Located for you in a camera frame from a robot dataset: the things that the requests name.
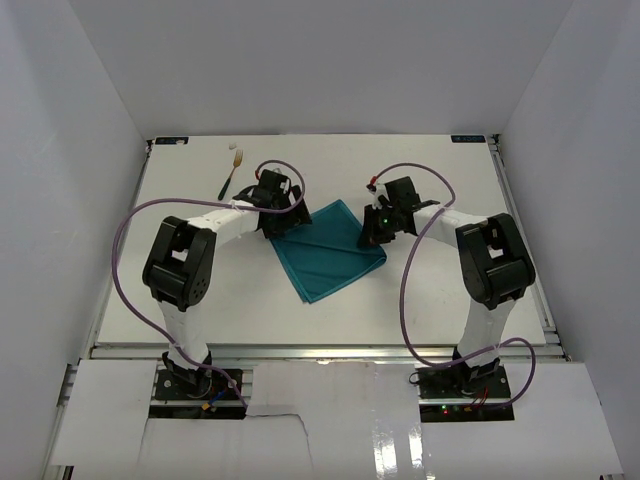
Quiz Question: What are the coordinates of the teal cloth napkin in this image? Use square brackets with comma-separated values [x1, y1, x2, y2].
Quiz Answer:
[271, 200, 387, 304]

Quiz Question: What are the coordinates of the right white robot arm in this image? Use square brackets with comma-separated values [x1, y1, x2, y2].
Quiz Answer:
[358, 176, 536, 394]

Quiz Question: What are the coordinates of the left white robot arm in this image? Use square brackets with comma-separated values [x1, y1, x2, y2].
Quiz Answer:
[142, 169, 312, 398]

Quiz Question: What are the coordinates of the right blue table label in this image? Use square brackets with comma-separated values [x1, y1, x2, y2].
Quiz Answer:
[450, 134, 486, 144]

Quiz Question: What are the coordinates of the blue table label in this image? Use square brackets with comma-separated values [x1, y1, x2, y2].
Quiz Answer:
[154, 136, 189, 145]
[450, 134, 486, 144]

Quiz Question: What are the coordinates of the left blue table label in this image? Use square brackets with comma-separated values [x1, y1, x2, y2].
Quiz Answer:
[154, 136, 189, 145]

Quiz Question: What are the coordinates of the white cardboard front cover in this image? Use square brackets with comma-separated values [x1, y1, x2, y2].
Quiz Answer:
[51, 360, 623, 479]

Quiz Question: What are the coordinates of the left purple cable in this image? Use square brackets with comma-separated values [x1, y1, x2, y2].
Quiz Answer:
[110, 159, 307, 409]

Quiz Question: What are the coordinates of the purple cable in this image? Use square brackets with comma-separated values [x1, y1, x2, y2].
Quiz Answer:
[368, 162, 537, 411]
[110, 159, 307, 409]

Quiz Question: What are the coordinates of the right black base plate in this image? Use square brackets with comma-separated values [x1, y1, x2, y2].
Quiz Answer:
[409, 366, 511, 400]

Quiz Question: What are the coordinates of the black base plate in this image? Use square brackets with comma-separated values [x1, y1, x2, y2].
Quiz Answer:
[409, 366, 511, 400]
[153, 369, 243, 401]

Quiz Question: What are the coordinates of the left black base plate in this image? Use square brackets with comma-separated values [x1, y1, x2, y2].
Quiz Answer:
[153, 369, 243, 401]

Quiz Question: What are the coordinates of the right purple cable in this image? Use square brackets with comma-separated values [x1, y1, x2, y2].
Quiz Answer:
[368, 162, 537, 411]

